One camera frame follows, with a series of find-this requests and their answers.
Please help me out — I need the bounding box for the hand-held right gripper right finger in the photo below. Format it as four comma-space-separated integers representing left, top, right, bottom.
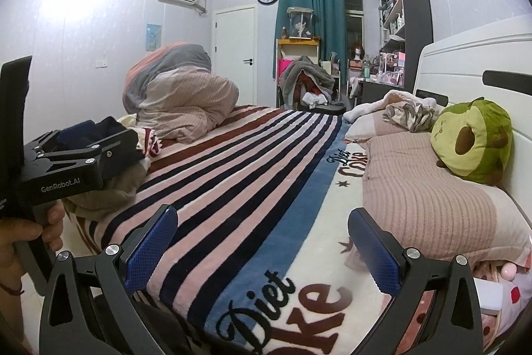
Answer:
348, 207, 485, 355

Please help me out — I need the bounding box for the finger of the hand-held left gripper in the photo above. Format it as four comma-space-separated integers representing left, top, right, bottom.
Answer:
35, 129, 145, 190
24, 119, 97, 157

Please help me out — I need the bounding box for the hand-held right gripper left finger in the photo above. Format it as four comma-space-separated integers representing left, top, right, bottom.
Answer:
38, 204, 179, 355

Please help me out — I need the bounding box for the person's left forearm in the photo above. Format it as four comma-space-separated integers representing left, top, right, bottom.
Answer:
0, 290, 26, 348

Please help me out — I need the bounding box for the pile of clothes on chair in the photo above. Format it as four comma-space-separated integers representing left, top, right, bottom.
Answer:
278, 56, 338, 111

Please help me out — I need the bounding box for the person's left hand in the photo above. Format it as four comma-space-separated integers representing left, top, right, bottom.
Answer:
0, 199, 66, 294

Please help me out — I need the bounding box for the cream cloth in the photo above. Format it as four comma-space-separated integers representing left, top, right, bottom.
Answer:
116, 114, 140, 130

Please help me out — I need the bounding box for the red white knit garment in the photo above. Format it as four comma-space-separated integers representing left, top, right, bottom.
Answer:
137, 128, 164, 159

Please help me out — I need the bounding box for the brown fuzzy garment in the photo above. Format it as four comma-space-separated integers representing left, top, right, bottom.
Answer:
62, 159, 145, 221

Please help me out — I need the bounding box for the large pink pillow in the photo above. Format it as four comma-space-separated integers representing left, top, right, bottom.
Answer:
361, 131, 532, 269

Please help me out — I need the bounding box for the rolled pink grey duvet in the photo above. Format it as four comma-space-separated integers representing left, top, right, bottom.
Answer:
122, 42, 240, 144

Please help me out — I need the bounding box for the striped printed blanket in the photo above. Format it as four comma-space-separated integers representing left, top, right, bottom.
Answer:
70, 103, 417, 355

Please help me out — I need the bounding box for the small pink pillow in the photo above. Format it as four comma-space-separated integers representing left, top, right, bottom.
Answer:
343, 111, 390, 144

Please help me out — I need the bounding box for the grey patterned cloth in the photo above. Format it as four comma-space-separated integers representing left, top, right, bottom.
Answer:
382, 101, 442, 133

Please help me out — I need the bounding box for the white pink plush garment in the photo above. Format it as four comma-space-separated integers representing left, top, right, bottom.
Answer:
342, 89, 438, 123

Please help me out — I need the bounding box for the green avocado plush toy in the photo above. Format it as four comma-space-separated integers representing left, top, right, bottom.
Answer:
430, 96, 515, 186

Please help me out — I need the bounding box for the white door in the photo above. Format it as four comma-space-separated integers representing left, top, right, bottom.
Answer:
213, 5, 257, 107

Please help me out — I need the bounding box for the cluttered desk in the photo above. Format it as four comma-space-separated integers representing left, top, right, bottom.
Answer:
348, 76, 380, 107

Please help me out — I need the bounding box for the wig on mannequin head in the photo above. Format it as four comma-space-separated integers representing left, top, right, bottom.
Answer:
348, 42, 367, 63

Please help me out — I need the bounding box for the yellow shelf rack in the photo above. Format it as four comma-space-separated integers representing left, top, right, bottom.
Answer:
275, 38, 321, 107

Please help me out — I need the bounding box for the white bed headboard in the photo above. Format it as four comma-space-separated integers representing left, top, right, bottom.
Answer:
413, 13, 532, 250

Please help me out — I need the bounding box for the glass display case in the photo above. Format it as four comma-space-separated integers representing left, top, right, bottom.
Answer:
286, 6, 316, 40

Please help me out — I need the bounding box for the window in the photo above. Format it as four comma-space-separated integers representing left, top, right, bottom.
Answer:
343, 0, 365, 49

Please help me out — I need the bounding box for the teal curtain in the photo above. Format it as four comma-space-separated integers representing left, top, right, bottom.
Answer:
272, 0, 348, 80

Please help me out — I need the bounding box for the dark bookshelf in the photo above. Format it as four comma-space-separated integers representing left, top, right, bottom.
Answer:
375, 0, 434, 94

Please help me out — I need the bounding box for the small blue wall poster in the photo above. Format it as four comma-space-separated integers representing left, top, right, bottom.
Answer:
145, 23, 162, 52

